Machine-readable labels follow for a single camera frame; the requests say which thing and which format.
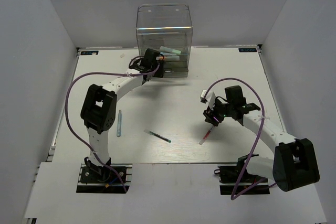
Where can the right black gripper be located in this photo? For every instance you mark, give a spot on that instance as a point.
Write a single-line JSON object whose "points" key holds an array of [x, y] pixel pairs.
{"points": [[211, 112]]}

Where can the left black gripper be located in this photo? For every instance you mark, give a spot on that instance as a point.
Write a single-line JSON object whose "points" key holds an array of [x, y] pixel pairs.
{"points": [[160, 73]]}

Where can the orange highlighter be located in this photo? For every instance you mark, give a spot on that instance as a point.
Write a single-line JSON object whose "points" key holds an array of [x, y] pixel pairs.
{"points": [[160, 58]]}

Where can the blue highlighter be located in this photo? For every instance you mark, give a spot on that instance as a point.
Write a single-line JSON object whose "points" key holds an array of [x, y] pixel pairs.
{"points": [[171, 58]]}

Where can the green highlighter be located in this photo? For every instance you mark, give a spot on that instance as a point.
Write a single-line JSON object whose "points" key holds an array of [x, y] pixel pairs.
{"points": [[170, 50]]}

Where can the red pen refill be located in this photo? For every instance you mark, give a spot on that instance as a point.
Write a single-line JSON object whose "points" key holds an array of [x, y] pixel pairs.
{"points": [[206, 136]]}

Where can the clear plastic drawer organizer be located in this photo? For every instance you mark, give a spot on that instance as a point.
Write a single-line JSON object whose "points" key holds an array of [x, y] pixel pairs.
{"points": [[167, 25]]}

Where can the light blue pen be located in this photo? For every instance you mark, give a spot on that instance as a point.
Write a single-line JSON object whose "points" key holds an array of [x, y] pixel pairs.
{"points": [[119, 124]]}

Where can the green pen refill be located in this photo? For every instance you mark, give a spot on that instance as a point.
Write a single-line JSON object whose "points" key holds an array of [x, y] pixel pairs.
{"points": [[157, 135]]}

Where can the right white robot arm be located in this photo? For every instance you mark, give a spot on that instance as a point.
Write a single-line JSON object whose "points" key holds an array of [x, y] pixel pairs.
{"points": [[294, 164]]}

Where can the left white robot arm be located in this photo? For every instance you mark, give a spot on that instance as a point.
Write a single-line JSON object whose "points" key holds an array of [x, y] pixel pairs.
{"points": [[100, 105]]}

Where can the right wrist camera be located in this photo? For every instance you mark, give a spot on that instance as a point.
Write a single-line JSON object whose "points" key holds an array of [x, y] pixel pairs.
{"points": [[208, 97]]}

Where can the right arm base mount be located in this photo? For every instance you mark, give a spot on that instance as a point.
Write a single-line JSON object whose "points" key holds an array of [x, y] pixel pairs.
{"points": [[228, 173]]}

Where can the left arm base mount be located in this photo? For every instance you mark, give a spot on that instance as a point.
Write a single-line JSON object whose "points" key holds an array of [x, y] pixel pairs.
{"points": [[104, 181]]}

